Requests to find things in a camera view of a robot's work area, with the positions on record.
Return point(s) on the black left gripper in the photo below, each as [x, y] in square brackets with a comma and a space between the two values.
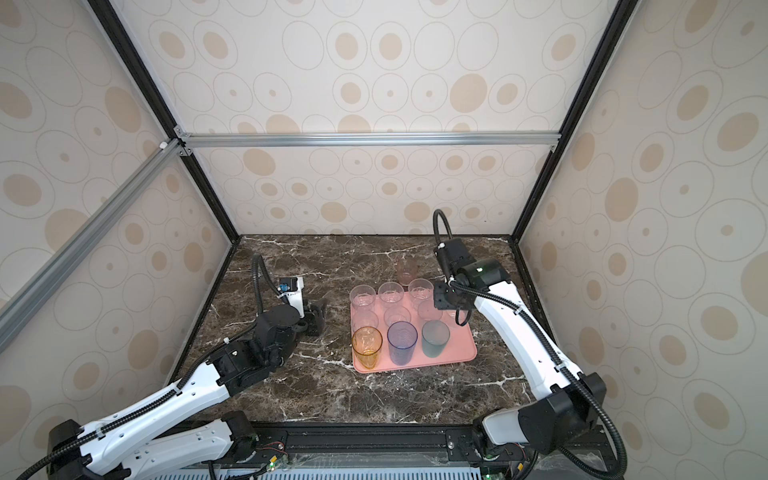
[315, 316]

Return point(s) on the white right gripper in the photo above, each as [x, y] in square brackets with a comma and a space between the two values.
[439, 300]

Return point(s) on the clear faceted short tumbler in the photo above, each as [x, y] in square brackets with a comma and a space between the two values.
[419, 291]

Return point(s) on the green translucent cup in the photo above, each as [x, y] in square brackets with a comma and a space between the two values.
[435, 336]

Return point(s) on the clear ribbed small glass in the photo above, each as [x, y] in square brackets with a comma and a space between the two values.
[390, 294]

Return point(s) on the clear large wide glass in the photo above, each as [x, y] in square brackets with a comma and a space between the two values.
[396, 314]

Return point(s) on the blue translucent tall cup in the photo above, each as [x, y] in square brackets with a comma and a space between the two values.
[402, 337]

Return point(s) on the pink plastic tray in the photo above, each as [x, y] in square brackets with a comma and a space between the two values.
[460, 348]

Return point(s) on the clear wide faceted tumbler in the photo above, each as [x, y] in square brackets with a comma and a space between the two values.
[364, 318]

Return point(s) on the yellow translucent tall glass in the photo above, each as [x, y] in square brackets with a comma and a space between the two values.
[367, 343]

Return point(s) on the clear small round glass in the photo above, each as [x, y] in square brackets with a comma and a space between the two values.
[428, 312]

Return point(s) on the pink translucent tumbler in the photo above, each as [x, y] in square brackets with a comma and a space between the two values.
[407, 271]

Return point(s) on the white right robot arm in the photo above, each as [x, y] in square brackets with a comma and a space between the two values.
[566, 400]

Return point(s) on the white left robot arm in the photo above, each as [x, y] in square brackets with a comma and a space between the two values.
[136, 442]

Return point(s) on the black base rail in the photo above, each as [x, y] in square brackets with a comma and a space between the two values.
[390, 447]

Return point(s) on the aluminium frame rail back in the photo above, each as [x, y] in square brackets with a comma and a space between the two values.
[387, 139]

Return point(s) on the aluminium frame rail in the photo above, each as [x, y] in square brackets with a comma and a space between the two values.
[17, 313]
[387, 139]

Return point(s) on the aluminium frame rail left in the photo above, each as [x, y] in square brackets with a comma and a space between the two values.
[17, 313]

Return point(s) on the black corner frame post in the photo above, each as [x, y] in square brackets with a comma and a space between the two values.
[616, 26]

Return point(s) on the black left corner post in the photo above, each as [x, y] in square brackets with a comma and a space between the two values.
[107, 16]

